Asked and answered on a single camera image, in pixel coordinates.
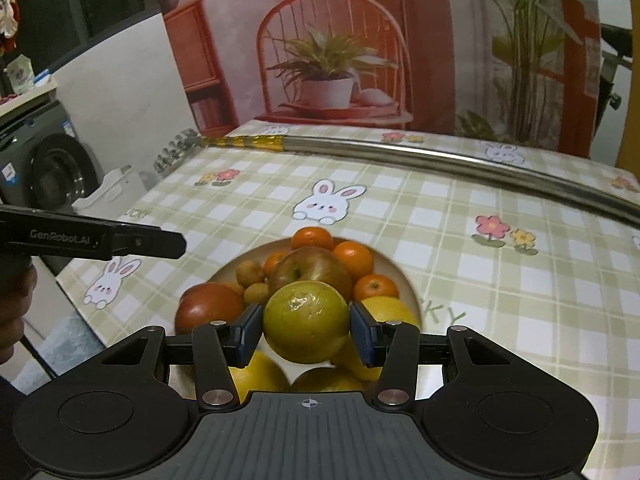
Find large yellow grapefruit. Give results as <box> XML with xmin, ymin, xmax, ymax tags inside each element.
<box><xmin>362</xmin><ymin>296</ymin><xmax>420</xmax><ymax>327</ymax></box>

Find small brown longan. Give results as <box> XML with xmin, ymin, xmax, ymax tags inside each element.
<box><xmin>224</xmin><ymin>282</ymin><xmax>244</xmax><ymax>297</ymax></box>
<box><xmin>243</xmin><ymin>283</ymin><xmax>269</xmax><ymax>307</ymax></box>

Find dark red apple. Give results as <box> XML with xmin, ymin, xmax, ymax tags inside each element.
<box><xmin>174</xmin><ymin>282</ymin><xmax>244</xmax><ymax>335</ymax></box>

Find yellow round fruit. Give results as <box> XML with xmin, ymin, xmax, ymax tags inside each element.
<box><xmin>290</xmin><ymin>367</ymin><xmax>364</xmax><ymax>392</ymax></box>

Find small brown longan fruit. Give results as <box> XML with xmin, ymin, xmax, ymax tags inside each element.
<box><xmin>235</xmin><ymin>260</ymin><xmax>265</xmax><ymax>287</ymax></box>

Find yellow-green round fruit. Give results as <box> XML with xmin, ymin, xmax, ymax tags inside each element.
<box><xmin>262</xmin><ymin>281</ymin><xmax>350</xmax><ymax>364</ymax></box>

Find orange tangerine small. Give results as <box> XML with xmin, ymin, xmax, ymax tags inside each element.
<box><xmin>262</xmin><ymin>252</ymin><xmax>288</xmax><ymax>278</ymax></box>

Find brownish red apple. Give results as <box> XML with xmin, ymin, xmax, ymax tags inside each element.
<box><xmin>268</xmin><ymin>246</ymin><xmax>352</xmax><ymax>304</ymax></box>

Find person left hand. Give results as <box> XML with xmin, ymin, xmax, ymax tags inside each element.
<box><xmin>0</xmin><ymin>262</ymin><xmax>38</xmax><ymax>364</ymax></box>

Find dark appliance at left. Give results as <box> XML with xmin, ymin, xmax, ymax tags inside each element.
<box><xmin>0</xmin><ymin>96</ymin><xmax>99</xmax><ymax>214</ymax></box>

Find beige plate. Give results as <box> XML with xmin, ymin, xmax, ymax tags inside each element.
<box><xmin>169</xmin><ymin>240</ymin><xmax>442</xmax><ymax>400</ymax></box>

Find metal telescopic pole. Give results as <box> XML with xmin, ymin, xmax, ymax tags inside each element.
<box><xmin>153</xmin><ymin>128</ymin><xmax>639</xmax><ymax>229</ymax></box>

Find checkered bunny tablecloth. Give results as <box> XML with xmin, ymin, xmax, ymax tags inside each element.
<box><xmin>58</xmin><ymin>149</ymin><xmax>639</xmax><ymax>479</ymax></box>

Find wooden door panel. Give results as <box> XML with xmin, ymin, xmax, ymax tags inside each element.
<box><xmin>614</xmin><ymin>44</ymin><xmax>640</xmax><ymax>176</ymax></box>

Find printed room backdrop cloth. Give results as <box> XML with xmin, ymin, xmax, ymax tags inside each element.
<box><xmin>158</xmin><ymin>0</ymin><xmax>601</xmax><ymax>156</ymax></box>

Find black tripod stand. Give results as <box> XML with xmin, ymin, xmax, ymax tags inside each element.
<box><xmin>594</xmin><ymin>24</ymin><xmax>632</xmax><ymax>131</ymax></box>

